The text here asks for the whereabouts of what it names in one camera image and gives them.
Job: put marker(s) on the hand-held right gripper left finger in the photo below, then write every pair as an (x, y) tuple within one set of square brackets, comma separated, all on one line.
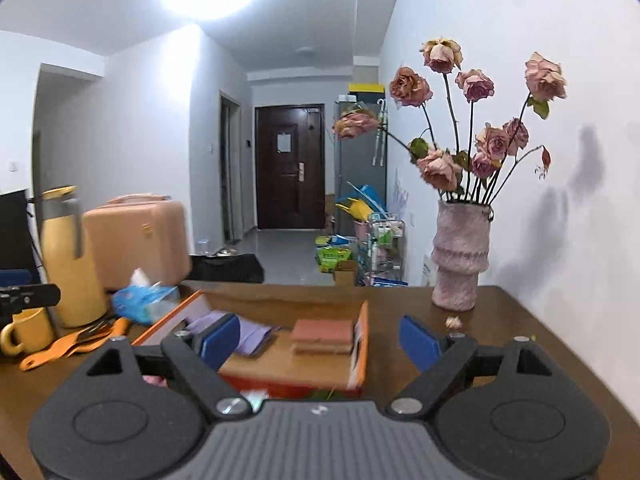
[(223, 341)]

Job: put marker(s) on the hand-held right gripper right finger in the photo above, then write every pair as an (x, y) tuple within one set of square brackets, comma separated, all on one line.
[(419, 344)]

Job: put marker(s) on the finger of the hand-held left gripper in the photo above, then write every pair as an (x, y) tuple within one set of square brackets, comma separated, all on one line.
[(35, 295)]

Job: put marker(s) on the orange and white cardboard box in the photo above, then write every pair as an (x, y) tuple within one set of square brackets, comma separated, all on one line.
[(280, 367)]

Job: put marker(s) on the purple knitted cloth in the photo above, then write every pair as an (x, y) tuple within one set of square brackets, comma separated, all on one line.
[(257, 337)]

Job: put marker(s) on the yellow mug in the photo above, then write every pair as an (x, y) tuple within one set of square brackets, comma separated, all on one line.
[(32, 330)]

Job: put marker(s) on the fallen rose petal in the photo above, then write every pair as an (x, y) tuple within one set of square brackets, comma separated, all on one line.
[(453, 322)]

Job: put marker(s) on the yellow thermos jug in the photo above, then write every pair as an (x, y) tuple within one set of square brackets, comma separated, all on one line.
[(67, 270)]

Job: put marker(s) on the black monitor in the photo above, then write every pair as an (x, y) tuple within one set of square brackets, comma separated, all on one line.
[(14, 230)]

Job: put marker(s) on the blue flat packs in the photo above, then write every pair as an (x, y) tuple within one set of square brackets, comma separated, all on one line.
[(390, 282)]

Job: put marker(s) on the black bag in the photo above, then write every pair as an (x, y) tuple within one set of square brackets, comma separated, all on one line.
[(227, 269)]

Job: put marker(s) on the pink fuzzy toy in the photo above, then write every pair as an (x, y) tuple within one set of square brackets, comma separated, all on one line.
[(152, 381)]

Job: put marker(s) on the blue tissue pack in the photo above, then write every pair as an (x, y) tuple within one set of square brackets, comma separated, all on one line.
[(142, 300)]

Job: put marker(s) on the pink ribbed vase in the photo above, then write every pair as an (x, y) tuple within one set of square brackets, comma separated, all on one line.
[(460, 260)]

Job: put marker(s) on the red-brown sponge block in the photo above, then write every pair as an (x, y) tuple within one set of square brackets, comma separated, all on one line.
[(322, 335)]

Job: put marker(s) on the small brown cardboard box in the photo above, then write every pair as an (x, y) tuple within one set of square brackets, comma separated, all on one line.
[(346, 275)]

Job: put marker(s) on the pink suitcase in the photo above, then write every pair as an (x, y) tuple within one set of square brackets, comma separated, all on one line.
[(140, 245)]

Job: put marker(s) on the green package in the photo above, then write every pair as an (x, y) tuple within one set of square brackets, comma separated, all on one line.
[(334, 258)]

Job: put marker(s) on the pink bucket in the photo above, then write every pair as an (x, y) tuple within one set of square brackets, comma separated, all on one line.
[(361, 229)]

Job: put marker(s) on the yellow watering can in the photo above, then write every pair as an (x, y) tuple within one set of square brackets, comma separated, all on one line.
[(351, 209)]

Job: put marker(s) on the dark brown entrance door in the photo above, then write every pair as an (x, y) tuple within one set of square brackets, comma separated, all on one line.
[(290, 185)]

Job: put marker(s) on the dried pink rose bouquet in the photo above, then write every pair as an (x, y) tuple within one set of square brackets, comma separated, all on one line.
[(440, 167)]

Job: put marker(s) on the grey refrigerator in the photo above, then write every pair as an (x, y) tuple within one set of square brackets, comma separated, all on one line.
[(355, 165)]

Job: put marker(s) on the white paper notice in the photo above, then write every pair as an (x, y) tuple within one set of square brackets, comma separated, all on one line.
[(284, 142)]

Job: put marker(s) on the white folded umbrella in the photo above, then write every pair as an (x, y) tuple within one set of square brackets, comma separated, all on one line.
[(381, 135)]

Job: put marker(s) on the yellow and black box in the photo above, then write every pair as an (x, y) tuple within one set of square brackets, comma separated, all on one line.
[(367, 92)]

